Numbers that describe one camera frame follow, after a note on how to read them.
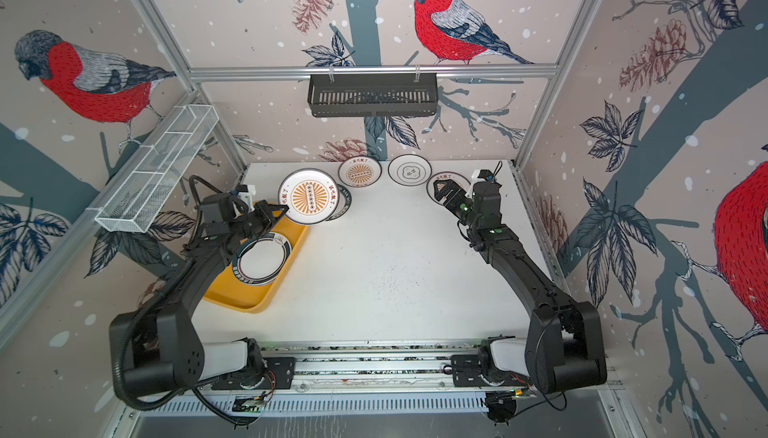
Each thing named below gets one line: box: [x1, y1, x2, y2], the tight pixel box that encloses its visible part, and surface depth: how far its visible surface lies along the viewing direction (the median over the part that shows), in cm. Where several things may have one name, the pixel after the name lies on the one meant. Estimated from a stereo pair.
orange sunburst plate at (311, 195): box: [278, 168, 340, 225], surface depth 89 cm
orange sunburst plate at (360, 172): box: [338, 156, 383, 188], surface depth 121 cm
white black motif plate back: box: [387, 154, 433, 187], surface depth 121 cm
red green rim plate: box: [232, 232, 293, 286], surface depth 90 cm
